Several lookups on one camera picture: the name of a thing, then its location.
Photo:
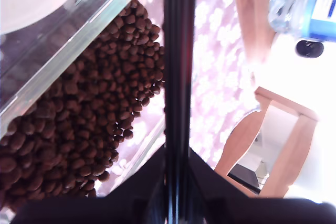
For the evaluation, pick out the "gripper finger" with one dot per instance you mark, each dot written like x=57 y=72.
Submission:
x=210 y=190
x=141 y=190

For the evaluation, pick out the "brown cat food kibble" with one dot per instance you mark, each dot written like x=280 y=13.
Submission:
x=92 y=98

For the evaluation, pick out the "light wooden chair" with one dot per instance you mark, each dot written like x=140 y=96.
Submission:
x=302 y=140

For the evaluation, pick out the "purple paw-print cloth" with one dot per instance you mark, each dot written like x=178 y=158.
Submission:
x=215 y=64

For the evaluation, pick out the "clear glass rectangular container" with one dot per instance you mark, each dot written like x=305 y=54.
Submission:
x=65 y=43

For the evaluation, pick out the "large clear water bottle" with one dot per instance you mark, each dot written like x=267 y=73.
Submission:
x=288 y=1

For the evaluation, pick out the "small white round camera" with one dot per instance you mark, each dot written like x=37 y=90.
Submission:
x=309 y=48

